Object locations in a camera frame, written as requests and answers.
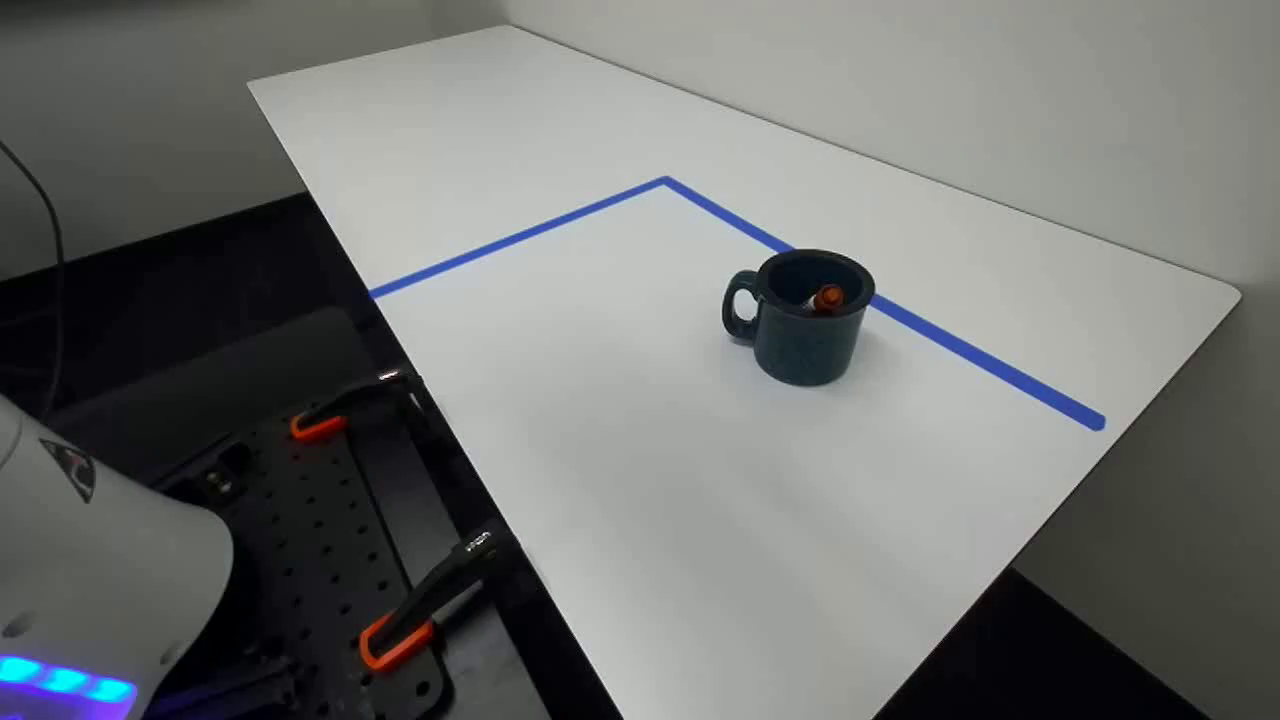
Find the long blue tape strip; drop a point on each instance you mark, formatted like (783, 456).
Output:
(960, 351)

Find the dark blue ceramic mug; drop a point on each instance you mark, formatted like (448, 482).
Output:
(804, 342)

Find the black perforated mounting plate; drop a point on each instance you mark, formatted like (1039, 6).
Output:
(313, 561)

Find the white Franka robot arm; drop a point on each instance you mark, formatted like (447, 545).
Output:
(92, 585)

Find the sharpie marker with orange cap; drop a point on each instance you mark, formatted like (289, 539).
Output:
(829, 297)

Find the short blue tape strip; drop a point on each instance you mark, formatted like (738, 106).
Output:
(522, 236)

